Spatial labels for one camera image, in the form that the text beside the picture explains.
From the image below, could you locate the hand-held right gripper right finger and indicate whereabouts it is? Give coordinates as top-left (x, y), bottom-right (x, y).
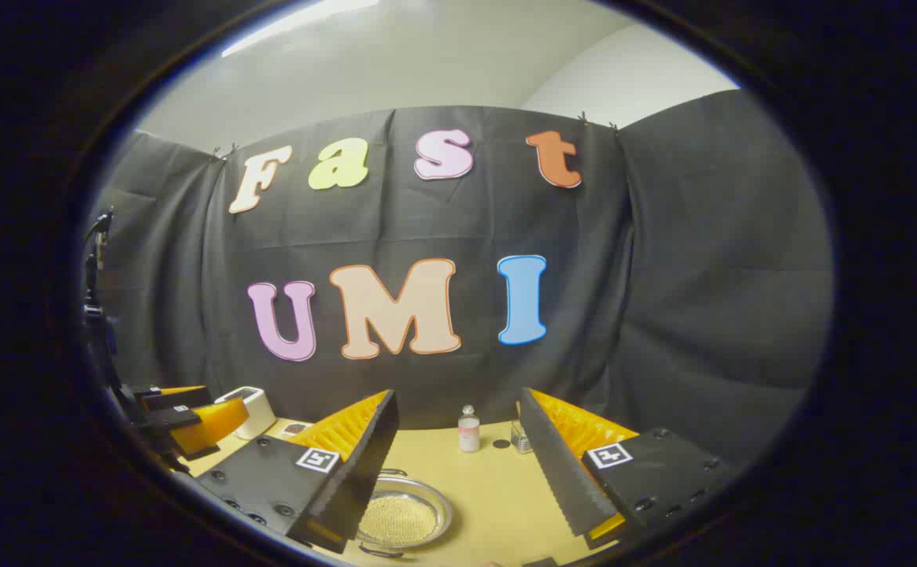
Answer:
top-left (517, 387), bottom-right (730, 550)

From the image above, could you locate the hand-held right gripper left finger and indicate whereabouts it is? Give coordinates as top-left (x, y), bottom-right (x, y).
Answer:
top-left (194, 388), bottom-right (400, 554)

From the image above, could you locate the steel pot with black handle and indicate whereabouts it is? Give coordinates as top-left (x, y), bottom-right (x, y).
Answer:
top-left (356, 469), bottom-right (453, 554)

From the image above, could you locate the white toaster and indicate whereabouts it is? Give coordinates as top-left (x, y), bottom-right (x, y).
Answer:
top-left (214, 386), bottom-right (277, 440)

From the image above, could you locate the clear bottle with pink label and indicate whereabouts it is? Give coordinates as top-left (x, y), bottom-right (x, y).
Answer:
top-left (458, 405), bottom-right (481, 454)

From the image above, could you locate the black backdrop cloth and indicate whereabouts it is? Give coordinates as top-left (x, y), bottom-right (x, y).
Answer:
top-left (84, 89), bottom-right (834, 473)

